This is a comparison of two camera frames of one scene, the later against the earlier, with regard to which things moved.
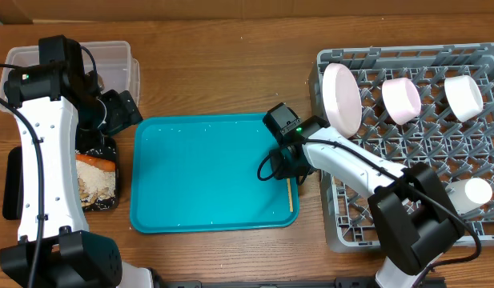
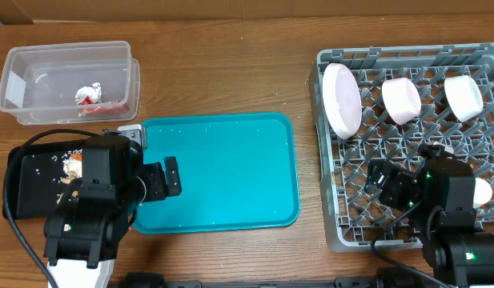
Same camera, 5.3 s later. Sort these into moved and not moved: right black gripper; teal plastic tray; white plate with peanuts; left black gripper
Moved: right black gripper; left black gripper
Not moved: white plate with peanuts; teal plastic tray
